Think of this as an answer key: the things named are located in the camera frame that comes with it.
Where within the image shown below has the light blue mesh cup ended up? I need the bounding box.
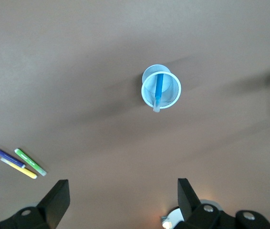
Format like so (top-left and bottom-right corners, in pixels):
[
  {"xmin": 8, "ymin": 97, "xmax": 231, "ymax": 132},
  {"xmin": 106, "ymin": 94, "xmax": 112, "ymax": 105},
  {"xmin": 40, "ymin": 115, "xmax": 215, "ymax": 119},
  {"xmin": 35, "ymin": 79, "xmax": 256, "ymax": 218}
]
[{"xmin": 141, "ymin": 63, "xmax": 182, "ymax": 110}]

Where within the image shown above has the blue marker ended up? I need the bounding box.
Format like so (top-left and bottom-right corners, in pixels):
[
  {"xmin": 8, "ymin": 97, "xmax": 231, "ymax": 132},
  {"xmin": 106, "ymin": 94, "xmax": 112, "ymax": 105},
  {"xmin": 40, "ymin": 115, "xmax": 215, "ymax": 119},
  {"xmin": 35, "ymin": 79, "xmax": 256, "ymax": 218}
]
[{"xmin": 152, "ymin": 73, "xmax": 165, "ymax": 114}]

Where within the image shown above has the green marker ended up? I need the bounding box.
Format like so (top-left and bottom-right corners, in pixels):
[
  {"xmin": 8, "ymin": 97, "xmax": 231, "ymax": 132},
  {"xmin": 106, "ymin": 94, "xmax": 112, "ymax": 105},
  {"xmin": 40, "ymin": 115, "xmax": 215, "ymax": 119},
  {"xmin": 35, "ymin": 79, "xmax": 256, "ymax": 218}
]
[{"xmin": 14, "ymin": 147, "xmax": 47, "ymax": 177}]

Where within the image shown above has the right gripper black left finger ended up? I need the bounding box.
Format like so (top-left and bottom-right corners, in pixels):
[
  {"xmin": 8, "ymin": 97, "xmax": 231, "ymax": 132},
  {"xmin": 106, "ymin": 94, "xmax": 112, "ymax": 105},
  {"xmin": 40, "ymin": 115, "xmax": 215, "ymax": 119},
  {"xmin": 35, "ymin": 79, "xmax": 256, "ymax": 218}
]
[{"xmin": 0, "ymin": 179, "xmax": 71, "ymax": 229}]

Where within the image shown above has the purple marker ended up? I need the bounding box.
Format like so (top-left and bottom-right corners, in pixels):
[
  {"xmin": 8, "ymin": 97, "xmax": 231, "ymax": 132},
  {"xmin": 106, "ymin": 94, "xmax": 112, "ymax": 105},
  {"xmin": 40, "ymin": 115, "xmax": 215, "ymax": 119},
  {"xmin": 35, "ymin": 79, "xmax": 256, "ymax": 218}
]
[{"xmin": 0, "ymin": 144, "xmax": 26, "ymax": 169}]

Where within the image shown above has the yellow marker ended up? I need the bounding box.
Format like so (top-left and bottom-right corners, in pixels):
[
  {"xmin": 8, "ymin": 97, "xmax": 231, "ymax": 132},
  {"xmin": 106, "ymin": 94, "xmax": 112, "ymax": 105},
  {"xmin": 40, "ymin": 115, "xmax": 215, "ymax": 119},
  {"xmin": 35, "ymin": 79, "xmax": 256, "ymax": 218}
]
[{"xmin": 0, "ymin": 157, "xmax": 38, "ymax": 179}]

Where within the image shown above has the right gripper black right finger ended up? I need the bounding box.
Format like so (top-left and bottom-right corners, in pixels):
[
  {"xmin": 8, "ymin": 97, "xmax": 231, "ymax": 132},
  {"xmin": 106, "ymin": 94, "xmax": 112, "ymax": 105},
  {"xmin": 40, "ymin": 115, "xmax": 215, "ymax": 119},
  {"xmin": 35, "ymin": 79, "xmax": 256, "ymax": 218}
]
[{"xmin": 177, "ymin": 177, "xmax": 221, "ymax": 229}]

